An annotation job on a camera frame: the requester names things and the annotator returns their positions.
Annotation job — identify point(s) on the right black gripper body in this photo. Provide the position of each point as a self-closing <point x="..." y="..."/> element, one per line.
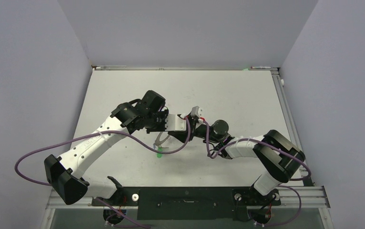
<point x="200" y="131"/>

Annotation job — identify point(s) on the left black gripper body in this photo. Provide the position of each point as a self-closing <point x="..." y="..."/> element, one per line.
<point x="156" y="121"/>

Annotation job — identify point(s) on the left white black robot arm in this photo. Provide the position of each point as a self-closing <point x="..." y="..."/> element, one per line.
<point x="64" y="172"/>

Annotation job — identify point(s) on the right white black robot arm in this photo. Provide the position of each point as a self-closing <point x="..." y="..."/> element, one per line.
<point x="280" y="157"/>

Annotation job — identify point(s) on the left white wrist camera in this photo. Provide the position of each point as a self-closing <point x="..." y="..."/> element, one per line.
<point x="175" y="122"/>

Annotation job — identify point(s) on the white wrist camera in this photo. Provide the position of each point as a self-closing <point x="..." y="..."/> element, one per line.
<point x="175" y="122"/>
<point x="197" y="114"/>

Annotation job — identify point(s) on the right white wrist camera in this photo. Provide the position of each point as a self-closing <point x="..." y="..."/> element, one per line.
<point x="197" y="114"/>

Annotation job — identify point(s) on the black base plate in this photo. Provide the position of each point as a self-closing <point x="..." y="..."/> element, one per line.
<point x="191" y="203"/>

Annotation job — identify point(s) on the aluminium frame rail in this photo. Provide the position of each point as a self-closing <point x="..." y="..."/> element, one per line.
<point x="310" y="197"/>

